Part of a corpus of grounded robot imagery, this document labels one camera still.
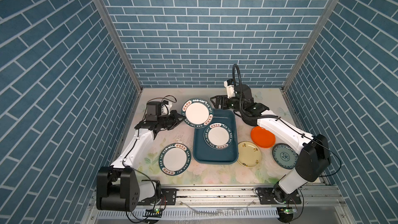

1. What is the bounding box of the controller board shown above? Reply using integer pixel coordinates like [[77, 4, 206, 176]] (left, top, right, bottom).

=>
[[277, 207, 296, 216], [143, 208, 164, 219]]

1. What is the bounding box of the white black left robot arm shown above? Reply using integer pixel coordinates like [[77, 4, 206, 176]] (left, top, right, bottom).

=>
[[96, 110, 185, 212]]

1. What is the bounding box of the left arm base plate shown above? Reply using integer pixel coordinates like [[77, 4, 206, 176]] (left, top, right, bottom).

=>
[[138, 188, 177, 206]]

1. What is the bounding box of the left controller board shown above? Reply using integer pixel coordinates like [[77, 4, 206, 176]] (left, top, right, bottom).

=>
[[143, 208, 164, 219]]

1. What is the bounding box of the right controller board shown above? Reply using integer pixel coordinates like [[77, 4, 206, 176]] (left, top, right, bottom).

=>
[[277, 207, 296, 216]]

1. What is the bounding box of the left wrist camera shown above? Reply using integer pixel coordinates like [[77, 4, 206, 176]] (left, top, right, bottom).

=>
[[145, 100, 173, 121]]

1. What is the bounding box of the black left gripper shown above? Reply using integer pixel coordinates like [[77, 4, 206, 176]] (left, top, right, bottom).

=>
[[157, 110, 186, 130]]

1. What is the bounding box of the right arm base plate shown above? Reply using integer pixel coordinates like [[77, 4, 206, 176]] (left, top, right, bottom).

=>
[[254, 187, 302, 205]]

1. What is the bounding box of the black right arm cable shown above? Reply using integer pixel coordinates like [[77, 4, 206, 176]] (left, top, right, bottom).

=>
[[232, 63, 280, 122]]

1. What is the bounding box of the blue white floral plate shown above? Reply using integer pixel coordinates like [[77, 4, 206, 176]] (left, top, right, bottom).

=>
[[272, 143, 299, 170]]

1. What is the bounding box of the left aluminium corner post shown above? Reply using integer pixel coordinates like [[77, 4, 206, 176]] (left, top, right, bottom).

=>
[[92, 0, 143, 94]]

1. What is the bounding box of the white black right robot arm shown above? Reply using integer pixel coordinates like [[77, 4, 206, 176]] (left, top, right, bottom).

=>
[[210, 80, 331, 203]]

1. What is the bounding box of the teal plastic bin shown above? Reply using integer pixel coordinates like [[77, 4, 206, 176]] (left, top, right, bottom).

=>
[[193, 110, 238, 165]]

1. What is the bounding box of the orange plastic plate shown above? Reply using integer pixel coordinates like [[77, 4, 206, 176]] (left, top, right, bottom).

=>
[[250, 126, 276, 148]]

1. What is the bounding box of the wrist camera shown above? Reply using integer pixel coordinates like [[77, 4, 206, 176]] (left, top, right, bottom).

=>
[[145, 100, 173, 121], [224, 79, 236, 99]]

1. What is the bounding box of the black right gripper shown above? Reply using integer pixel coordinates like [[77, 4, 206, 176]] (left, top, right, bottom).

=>
[[210, 94, 245, 115]]

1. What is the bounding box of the right aluminium corner post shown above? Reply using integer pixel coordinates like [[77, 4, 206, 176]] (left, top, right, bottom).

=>
[[282, 0, 339, 93]]

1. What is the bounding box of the cream yellow floral plate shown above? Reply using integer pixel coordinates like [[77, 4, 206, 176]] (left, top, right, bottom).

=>
[[237, 142, 262, 168]]

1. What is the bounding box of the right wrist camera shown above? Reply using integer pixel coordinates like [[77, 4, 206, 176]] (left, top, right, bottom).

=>
[[224, 79, 236, 99]]

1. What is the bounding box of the aluminium corner post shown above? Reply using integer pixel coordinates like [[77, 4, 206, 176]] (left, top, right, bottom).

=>
[[92, 0, 143, 94], [282, 0, 339, 93]]

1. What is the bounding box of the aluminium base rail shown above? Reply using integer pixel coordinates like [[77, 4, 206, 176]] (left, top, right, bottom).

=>
[[82, 184, 354, 224]]

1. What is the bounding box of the green-rimmed white plate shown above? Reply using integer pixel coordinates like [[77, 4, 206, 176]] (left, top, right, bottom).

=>
[[181, 98, 214, 129], [159, 143, 192, 176], [204, 122, 233, 150]]

